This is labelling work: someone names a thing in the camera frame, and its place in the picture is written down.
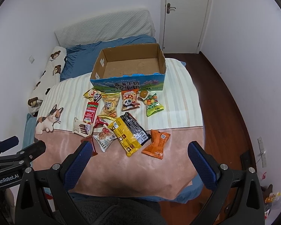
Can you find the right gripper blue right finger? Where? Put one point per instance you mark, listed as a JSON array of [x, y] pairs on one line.
[[205, 165]]

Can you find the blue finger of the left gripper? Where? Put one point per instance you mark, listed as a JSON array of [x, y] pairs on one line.
[[9, 143]]

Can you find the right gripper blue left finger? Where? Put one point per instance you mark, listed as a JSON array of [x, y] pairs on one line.
[[75, 163]]

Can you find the white Franzzi wafer packet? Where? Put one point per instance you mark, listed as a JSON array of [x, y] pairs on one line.
[[82, 128]]

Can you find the white cookie packet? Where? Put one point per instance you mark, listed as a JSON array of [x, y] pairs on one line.
[[105, 138]]

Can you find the small red snack packet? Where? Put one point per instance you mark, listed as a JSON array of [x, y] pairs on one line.
[[100, 122]]

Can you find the red stick snack packet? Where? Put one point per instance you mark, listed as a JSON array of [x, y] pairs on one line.
[[90, 112]]

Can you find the orange snack bag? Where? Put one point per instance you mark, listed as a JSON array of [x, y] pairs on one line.
[[156, 148]]

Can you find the yellow black snack bag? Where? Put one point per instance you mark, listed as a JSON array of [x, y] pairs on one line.
[[130, 133]]

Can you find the yellow panda snack bag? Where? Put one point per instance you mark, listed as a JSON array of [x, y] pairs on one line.
[[93, 95]]

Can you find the yellow biscuit bag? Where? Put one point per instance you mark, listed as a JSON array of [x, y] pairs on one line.
[[110, 103]]

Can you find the orange panda chips bag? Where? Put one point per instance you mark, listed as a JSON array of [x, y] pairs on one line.
[[130, 99]]

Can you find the colourful candy green bag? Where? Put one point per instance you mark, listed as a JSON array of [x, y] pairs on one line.
[[152, 105]]

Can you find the egg yolk snack packet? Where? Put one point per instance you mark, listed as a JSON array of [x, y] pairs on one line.
[[143, 94]]

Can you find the cat plush toy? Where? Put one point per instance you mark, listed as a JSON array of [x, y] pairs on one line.
[[46, 123]]

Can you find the white power strip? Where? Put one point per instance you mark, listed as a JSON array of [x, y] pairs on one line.
[[262, 150]]

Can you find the bear print long pillow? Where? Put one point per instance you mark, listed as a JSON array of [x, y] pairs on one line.
[[49, 78]]

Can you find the blue bed sheet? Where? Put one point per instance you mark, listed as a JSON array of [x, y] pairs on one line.
[[80, 59]]

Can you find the blue cardboard milk box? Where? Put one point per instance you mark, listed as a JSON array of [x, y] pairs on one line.
[[139, 66]]

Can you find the grey padded headboard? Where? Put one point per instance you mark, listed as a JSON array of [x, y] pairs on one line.
[[106, 27]]

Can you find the white door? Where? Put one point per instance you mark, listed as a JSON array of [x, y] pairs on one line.
[[183, 28]]

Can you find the wall socket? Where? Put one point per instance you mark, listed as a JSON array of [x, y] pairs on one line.
[[31, 59]]

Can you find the door handle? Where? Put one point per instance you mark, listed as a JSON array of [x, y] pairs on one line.
[[169, 8]]

